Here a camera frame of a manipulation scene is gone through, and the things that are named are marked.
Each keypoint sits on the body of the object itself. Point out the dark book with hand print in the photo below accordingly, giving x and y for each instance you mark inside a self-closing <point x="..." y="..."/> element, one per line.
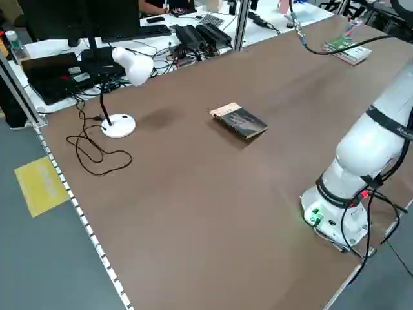
<point x="240" y="122"/>

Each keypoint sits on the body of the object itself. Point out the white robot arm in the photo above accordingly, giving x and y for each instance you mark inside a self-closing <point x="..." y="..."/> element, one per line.
<point x="364" y="145"/>

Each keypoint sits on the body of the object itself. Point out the cream paperback book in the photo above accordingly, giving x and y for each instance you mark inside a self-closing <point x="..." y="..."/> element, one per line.
<point x="337" y="55"/>

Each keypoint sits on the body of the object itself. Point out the green cover book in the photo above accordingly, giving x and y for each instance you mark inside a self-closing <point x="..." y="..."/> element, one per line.
<point x="350" y="45"/>

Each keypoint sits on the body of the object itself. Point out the white desk lamp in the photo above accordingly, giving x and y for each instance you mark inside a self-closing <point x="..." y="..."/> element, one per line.
<point x="132" y="66"/>

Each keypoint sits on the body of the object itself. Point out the black finned power supply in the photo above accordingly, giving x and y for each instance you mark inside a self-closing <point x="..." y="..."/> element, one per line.
<point x="214" y="32"/>
<point x="190" y="35"/>

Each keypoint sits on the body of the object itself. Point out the grey perforated plate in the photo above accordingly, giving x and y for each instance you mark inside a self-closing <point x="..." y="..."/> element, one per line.
<point x="211" y="20"/>

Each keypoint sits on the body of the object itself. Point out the black keyboard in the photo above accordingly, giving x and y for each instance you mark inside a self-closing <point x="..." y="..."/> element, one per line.
<point x="151" y="31"/>

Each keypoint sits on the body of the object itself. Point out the black phone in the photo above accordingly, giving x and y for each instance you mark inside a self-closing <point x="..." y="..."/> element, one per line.
<point x="155" y="19"/>

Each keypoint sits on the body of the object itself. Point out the light wooden box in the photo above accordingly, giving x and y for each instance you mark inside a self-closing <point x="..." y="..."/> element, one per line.
<point x="214" y="4"/>

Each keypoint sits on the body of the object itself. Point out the small round black object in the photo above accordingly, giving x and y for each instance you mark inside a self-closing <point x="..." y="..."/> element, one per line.
<point x="289" y="26"/>

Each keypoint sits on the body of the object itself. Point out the person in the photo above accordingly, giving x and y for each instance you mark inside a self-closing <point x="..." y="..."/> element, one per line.
<point x="151" y="6"/>

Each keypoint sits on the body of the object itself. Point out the pink cup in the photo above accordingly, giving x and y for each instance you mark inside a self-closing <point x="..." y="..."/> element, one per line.
<point x="285" y="6"/>

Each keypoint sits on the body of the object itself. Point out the light blue pad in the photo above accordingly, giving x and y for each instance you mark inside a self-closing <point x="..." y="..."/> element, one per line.
<point x="301" y="15"/>

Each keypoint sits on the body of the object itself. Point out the yellow floor sticker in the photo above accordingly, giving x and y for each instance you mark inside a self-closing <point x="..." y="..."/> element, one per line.
<point x="40" y="187"/>

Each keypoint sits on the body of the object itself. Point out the black flat device with labels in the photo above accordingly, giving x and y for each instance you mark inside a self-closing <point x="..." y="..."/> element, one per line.
<point x="48" y="80"/>

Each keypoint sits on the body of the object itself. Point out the black computer monitor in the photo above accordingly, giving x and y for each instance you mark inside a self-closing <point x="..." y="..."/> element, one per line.
<point x="80" y="16"/>

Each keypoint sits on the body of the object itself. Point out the clear bottle with white cap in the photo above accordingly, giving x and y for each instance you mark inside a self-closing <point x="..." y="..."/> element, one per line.
<point x="14" y="45"/>

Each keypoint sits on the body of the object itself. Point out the slanted aluminium frame post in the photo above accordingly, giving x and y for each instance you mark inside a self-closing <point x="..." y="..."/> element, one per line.
<point x="17" y="90"/>

